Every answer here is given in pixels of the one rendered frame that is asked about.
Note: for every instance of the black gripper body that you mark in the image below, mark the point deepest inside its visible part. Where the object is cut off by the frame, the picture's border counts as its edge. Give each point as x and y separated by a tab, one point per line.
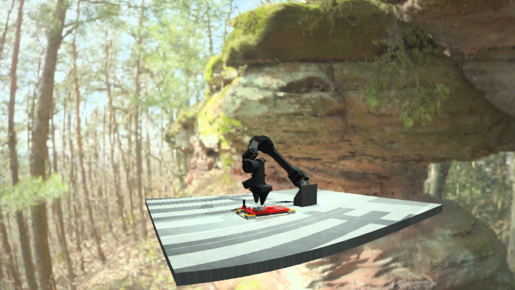
262	186

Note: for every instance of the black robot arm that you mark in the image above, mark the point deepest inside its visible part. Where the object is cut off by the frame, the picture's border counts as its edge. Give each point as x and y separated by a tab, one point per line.
251	164

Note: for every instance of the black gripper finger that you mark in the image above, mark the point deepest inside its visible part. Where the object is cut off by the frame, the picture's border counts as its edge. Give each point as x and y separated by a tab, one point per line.
263	196
255	194

